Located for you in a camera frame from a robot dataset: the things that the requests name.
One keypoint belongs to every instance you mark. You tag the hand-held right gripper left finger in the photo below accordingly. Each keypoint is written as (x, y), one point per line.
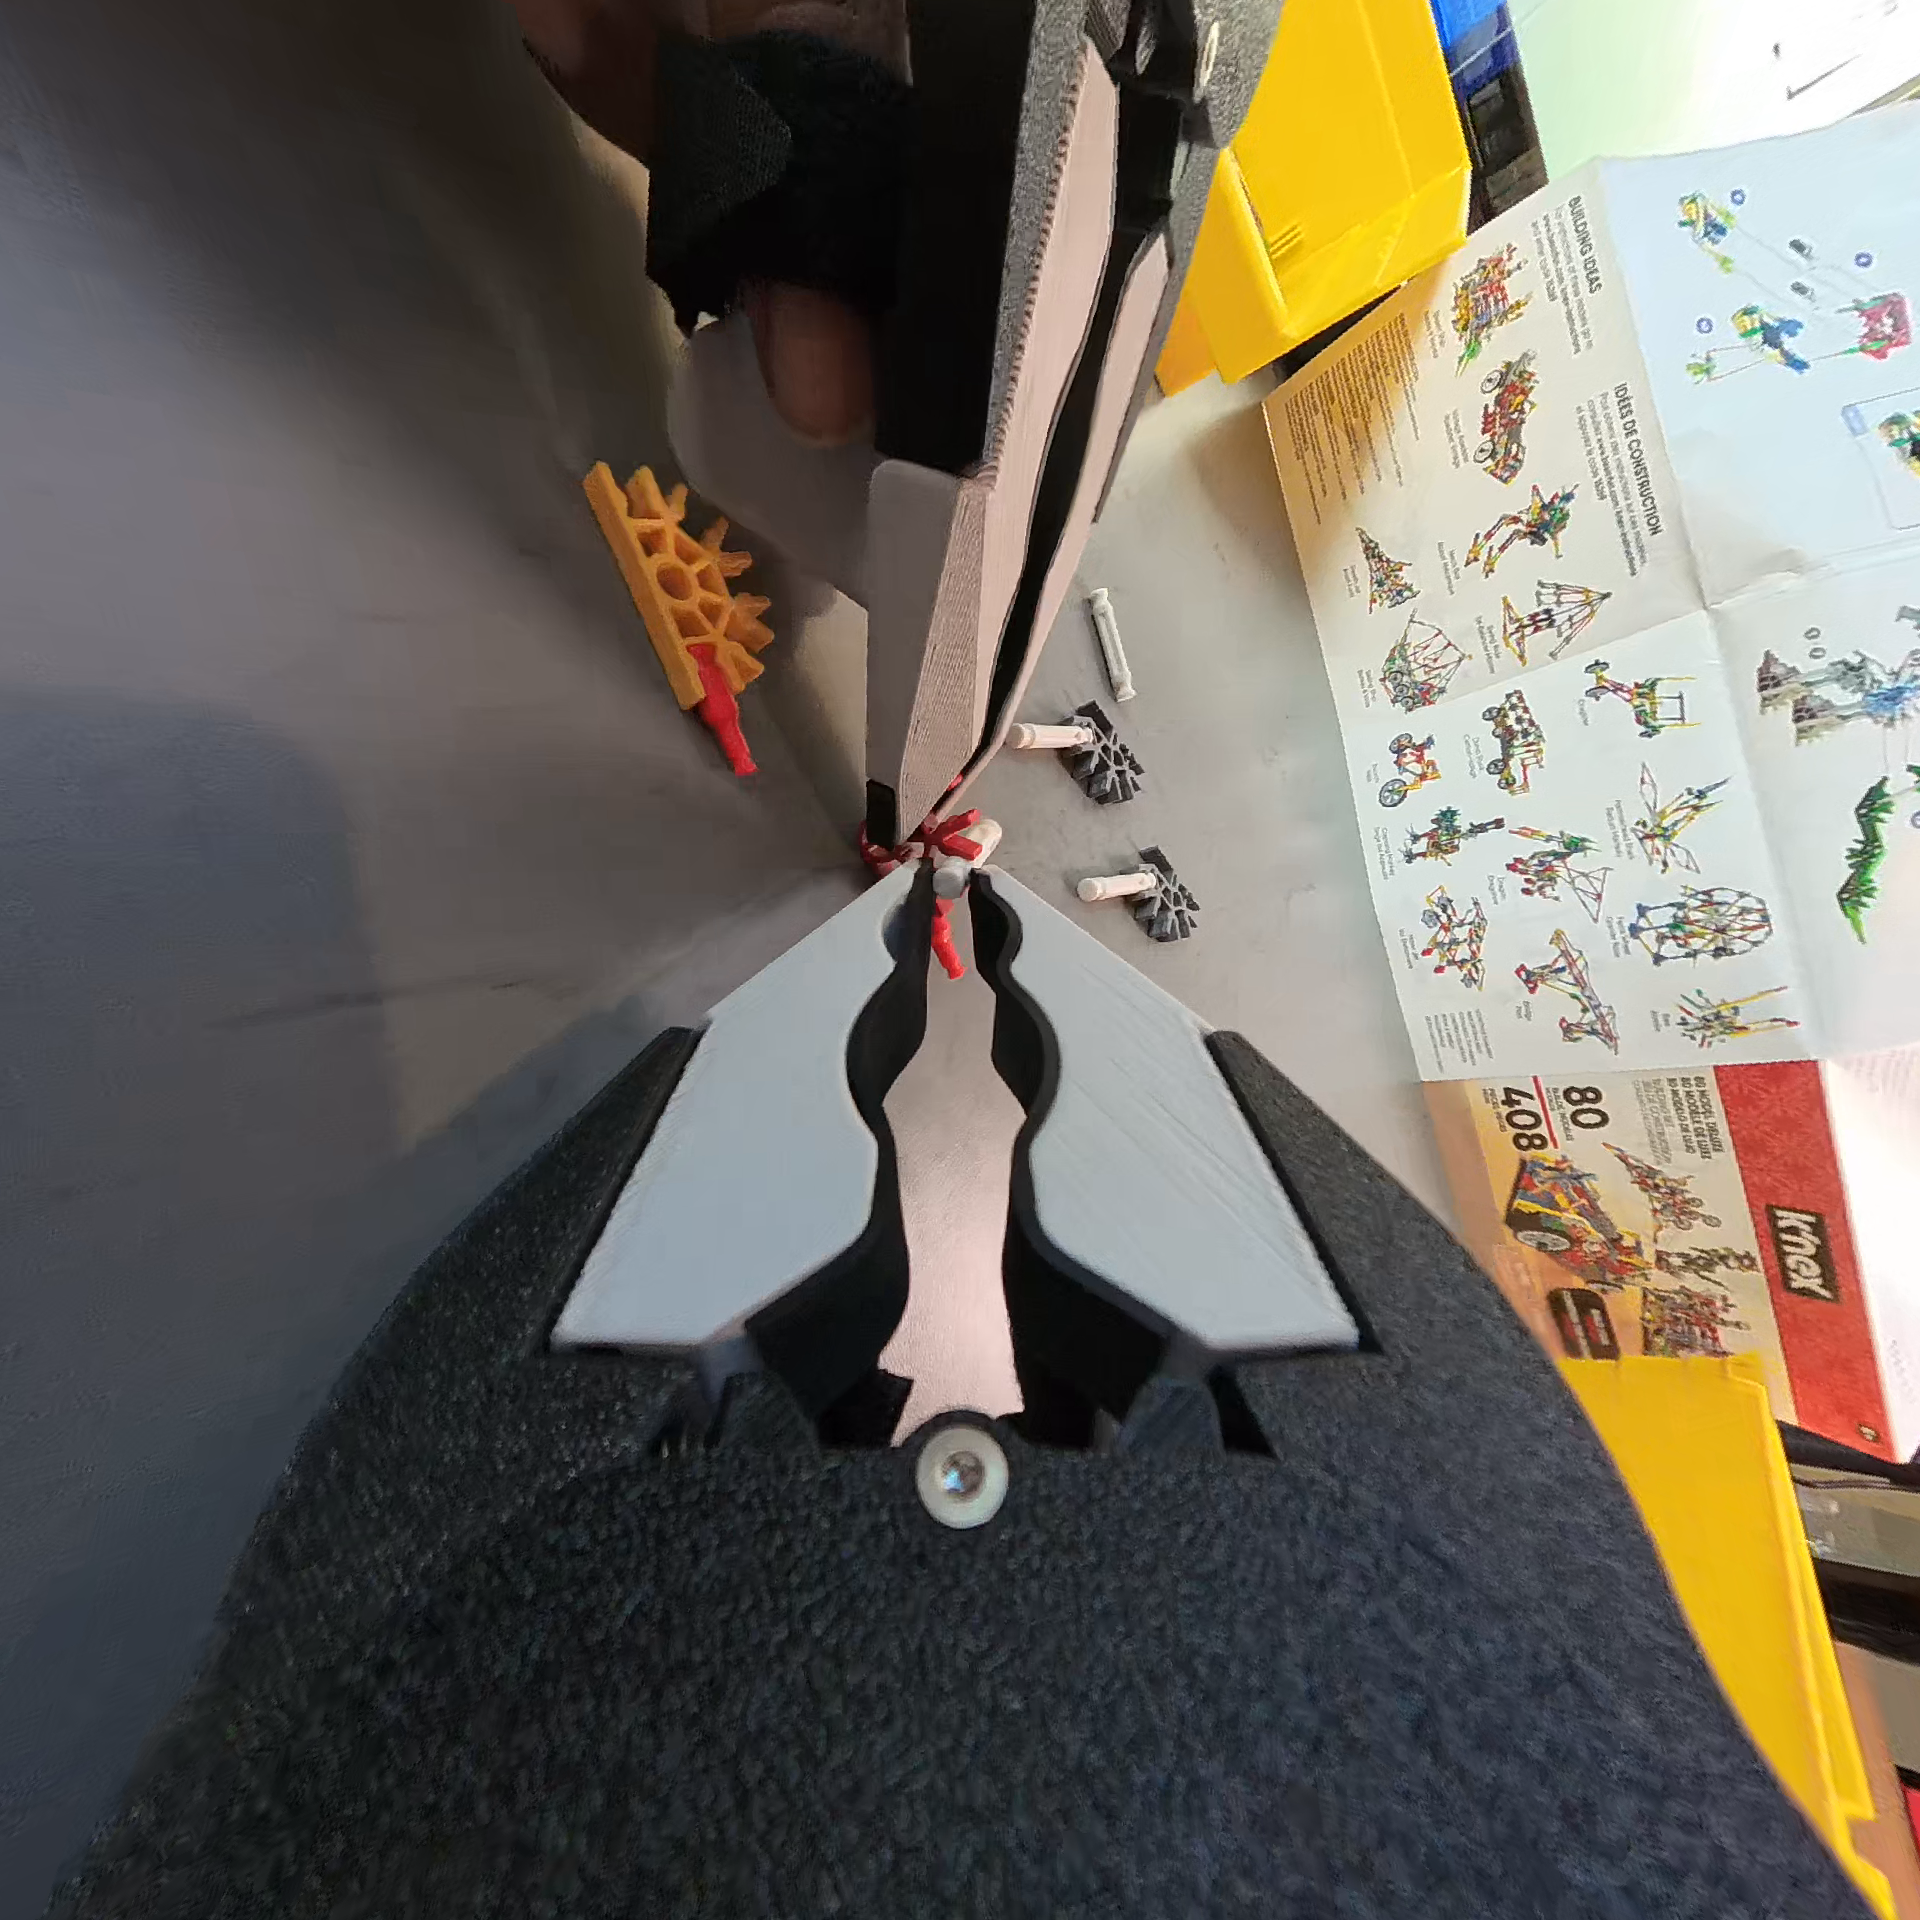
(720, 1169)

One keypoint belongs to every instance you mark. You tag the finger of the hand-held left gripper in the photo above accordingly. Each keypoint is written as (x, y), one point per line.
(949, 631)
(1139, 322)

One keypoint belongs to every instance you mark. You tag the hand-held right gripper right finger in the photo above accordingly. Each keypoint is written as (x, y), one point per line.
(1171, 1188)

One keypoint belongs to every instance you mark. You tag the short white toy rod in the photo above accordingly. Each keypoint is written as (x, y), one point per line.
(1112, 887)
(970, 835)
(1044, 736)
(1112, 645)

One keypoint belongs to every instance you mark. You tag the red toy connector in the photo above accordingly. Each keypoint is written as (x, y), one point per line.
(883, 850)

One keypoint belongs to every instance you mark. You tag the yellow toy connector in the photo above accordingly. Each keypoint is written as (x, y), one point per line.
(670, 575)

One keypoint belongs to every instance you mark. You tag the person's left hand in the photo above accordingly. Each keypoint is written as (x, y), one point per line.
(818, 365)

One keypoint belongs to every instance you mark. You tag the grey toy connector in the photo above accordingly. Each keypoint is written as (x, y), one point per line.
(1164, 896)
(1101, 756)

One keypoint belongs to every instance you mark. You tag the yellow plastic bin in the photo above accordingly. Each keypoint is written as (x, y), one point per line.
(1712, 1577)
(1321, 195)

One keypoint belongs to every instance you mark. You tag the rack of small storage bins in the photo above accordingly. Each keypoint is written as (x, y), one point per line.
(1469, 23)

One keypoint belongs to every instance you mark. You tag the toy set cardboard box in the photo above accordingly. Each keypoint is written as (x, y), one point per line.
(1649, 1198)

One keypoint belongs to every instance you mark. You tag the folded instruction sheet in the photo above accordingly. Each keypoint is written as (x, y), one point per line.
(1576, 673)

